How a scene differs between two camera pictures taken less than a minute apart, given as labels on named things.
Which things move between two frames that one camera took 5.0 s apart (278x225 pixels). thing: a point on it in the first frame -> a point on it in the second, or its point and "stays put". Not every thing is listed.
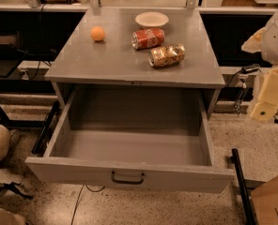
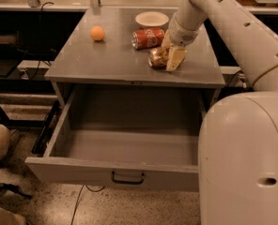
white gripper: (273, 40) -> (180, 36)
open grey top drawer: (146, 138) stays put
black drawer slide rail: (41, 142) stays put
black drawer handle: (126, 182) stays put
